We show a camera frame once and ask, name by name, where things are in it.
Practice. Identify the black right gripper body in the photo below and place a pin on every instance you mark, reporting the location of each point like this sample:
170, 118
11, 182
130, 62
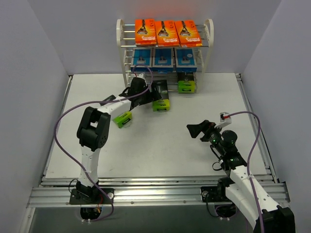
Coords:
205, 131

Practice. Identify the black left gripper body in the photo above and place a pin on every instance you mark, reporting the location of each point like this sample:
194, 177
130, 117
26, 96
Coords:
145, 94

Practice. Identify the black green Gillette Labs carton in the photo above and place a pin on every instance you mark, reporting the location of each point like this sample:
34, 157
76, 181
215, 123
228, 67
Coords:
161, 102

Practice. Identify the Harry's blade cartridge pack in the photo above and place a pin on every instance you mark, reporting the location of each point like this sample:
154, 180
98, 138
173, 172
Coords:
162, 60

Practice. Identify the grey Harry's box blue razor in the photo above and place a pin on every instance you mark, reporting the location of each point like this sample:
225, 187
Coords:
185, 60

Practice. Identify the small orange Gillette razor box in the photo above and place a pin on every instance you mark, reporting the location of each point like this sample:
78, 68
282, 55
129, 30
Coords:
145, 32

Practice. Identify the orange Gillette Fusion5 razor box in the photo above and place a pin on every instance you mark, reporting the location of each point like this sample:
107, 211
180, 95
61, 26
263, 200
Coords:
188, 34

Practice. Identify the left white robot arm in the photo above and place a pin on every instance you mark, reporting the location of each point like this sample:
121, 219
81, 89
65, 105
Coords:
94, 129

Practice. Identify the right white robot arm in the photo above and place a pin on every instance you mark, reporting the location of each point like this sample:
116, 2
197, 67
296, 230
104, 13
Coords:
263, 213

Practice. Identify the white chrome-bar shelf rack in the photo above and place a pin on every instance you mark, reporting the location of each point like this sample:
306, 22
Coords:
125, 37

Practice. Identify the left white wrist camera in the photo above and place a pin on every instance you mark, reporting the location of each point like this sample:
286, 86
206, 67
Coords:
141, 77

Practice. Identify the aluminium rail base frame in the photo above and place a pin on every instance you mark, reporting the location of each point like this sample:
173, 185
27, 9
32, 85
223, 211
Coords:
155, 162

